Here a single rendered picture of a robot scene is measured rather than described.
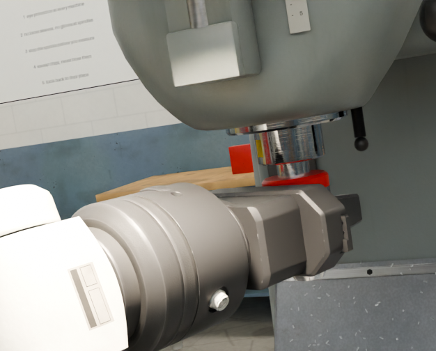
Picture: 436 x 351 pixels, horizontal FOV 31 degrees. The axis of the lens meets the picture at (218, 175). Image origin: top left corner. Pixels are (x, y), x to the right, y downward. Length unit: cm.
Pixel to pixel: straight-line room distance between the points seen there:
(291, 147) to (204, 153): 465
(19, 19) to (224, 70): 544
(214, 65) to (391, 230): 54
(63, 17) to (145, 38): 515
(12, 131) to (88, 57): 85
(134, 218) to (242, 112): 11
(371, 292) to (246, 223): 48
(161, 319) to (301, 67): 16
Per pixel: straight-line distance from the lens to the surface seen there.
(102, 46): 547
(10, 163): 597
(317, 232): 48
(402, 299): 92
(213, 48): 43
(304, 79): 46
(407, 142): 91
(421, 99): 90
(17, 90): 588
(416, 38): 63
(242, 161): 446
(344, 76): 47
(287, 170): 54
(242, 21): 44
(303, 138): 53
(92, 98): 553
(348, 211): 55
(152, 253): 40
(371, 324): 93
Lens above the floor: 133
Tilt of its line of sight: 6 degrees down
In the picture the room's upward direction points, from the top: 9 degrees counter-clockwise
